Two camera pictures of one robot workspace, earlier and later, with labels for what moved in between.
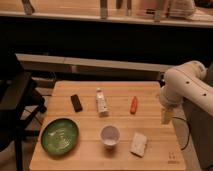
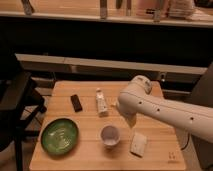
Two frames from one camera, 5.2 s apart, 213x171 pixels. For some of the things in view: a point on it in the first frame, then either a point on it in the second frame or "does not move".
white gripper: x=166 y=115 → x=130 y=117
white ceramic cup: x=110 y=135 does not move
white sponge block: x=138 y=144 does not move
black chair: x=19 y=100 does not move
